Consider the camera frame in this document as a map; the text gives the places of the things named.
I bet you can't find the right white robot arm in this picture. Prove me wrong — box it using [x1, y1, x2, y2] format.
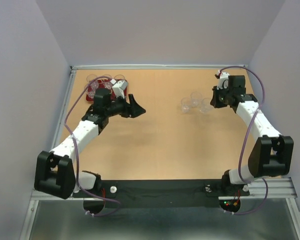
[210, 72, 294, 195]

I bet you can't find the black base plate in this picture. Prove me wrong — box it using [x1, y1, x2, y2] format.
[72, 179, 251, 210]

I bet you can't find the red lacquer tray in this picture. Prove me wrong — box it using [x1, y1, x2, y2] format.
[85, 79, 128, 103]

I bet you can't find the cluster back clear glass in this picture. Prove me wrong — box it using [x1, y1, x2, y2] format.
[190, 91, 203, 108]

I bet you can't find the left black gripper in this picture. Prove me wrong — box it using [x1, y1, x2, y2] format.
[105, 93, 146, 119]

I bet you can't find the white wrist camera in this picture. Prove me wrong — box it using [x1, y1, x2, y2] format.
[215, 70, 230, 90]
[110, 78, 128, 99]

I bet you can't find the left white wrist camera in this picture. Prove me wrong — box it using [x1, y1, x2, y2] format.
[110, 78, 128, 99]

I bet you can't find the aluminium frame rail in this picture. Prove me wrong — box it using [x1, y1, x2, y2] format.
[70, 64, 248, 71]

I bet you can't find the cluster front clear glass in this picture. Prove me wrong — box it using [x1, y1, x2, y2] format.
[199, 98, 213, 114]

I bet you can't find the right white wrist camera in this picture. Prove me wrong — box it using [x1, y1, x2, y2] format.
[215, 70, 230, 90]

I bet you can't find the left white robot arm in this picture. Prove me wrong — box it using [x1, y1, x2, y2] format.
[34, 88, 146, 199]

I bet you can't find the cluster clear glass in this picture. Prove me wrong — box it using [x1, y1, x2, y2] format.
[199, 98, 213, 114]
[190, 91, 203, 108]
[180, 97, 192, 114]

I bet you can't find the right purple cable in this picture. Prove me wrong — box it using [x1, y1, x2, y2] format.
[218, 65, 270, 216]

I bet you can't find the cluster left clear glass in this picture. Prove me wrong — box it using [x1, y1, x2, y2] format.
[180, 97, 192, 114]

